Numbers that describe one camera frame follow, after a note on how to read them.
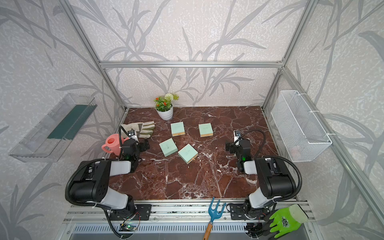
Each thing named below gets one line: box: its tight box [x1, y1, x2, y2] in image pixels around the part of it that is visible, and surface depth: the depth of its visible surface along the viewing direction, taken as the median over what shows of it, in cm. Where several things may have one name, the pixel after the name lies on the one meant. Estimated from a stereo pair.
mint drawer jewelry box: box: [177, 143, 199, 165], surface depth 94 cm
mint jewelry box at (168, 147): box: [159, 137, 178, 157], surface depth 97 cm
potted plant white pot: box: [153, 93, 180, 121], surface depth 108 cm
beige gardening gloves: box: [121, 121, 155, 139], surface depth 110 cm
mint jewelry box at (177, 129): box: [170, 121, 186, 137], surface depth 107 cm
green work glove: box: [269, 204, 309, 239], surface depth 72 cm
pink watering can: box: [101, 133, 130, 156], surface depth 89 cm
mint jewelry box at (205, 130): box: [198, 122, 214, 138], surface depth 106 cm
